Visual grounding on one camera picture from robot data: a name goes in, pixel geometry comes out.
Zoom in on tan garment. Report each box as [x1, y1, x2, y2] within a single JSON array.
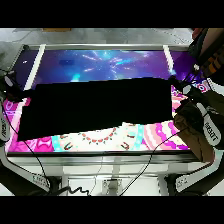
[[173, 114, 224, 164]]

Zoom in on heap of clothes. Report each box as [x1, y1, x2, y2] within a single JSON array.
[[188, 28, 224, 79]]

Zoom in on black garment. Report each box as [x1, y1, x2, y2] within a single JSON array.
[[16, 77, 176, 142]]

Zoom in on white garment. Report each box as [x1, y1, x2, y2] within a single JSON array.
[[206, 78, 224, 98]]

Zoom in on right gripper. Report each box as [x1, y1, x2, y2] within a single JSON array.
[[167, 75, 185, 93]]

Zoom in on coiled black cable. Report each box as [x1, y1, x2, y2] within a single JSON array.
[[59, 185, 92, 197]]

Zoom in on dark brown garment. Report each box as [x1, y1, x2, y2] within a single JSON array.
[[174, 101, 205, 128]]

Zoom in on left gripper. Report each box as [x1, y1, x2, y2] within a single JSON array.
[[2, 73, 24, 101]]

